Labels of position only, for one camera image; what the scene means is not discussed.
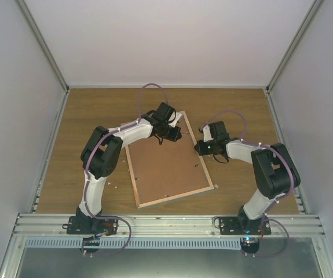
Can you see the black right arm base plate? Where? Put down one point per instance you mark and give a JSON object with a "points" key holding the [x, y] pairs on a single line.
{"points": [[230, 224]]}

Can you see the aluminium corner post right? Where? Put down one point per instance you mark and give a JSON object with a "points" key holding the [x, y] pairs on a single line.
{"points": [[299, 35]]}

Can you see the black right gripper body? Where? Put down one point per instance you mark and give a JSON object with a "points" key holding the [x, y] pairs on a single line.
{"points": [[207, 150]]}

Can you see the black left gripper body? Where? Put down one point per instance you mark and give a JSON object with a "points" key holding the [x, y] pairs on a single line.
{"points": [[168, 135]]}

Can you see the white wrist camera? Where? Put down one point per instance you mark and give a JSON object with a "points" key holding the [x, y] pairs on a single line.
{"points": [[205, 130], [174, 119]]}

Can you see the grey slotted cable duct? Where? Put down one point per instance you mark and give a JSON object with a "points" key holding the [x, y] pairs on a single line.
{"points": [[136, 243]]}

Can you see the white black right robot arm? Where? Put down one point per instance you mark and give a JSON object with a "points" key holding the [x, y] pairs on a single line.
{"points": [[275, 173]]}

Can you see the aluminium corner post left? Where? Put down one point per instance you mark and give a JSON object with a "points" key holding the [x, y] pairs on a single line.
{"points": [[26, 13]]}

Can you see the aluminium front rail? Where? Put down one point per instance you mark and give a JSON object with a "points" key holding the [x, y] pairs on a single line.
{"points": [[301, 225]]}

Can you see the turquoise picture frame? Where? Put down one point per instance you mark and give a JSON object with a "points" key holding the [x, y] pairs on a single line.
{"points": [[165, 172]]}

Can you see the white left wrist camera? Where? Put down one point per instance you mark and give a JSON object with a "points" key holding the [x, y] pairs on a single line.
{"points": [[174, 119]]}

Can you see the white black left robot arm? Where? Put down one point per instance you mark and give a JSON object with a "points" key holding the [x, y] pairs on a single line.
{"points": [[101, 153]]}

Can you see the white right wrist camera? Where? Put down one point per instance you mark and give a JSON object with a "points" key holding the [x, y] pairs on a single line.
{"points": [[205, 130]]}

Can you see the aluminium corner post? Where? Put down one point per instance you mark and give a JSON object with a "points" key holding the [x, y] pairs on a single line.
{"points": [[26, 13], [299, 35]]}

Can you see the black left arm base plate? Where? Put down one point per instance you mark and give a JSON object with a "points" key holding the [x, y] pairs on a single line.
{"points": [[84, 225]]}

